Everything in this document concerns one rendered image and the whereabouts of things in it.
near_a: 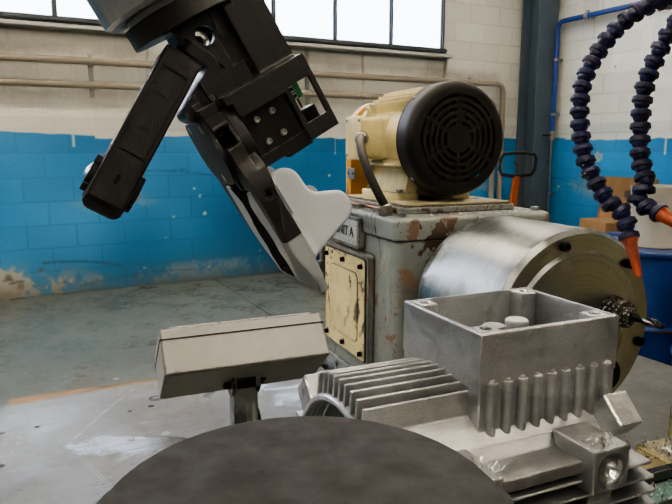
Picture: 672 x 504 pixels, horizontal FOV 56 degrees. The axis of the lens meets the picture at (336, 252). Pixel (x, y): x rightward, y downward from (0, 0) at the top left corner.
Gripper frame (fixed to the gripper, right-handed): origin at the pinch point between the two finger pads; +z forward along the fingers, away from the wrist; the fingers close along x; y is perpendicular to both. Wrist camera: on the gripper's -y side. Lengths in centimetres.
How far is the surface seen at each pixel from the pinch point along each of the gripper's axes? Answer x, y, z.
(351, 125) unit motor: 59, 33, 4
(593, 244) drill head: 15.0, 36.4, 24.0
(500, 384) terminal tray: -11.1, 5.9, 10.3
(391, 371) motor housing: -6.2, 1.1, 7.5
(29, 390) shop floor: 307, -96, 80
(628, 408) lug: -12.8, 12.9, 17.3
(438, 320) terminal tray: -6.1, 6.0, 6.6
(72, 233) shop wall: 540, -49, 48
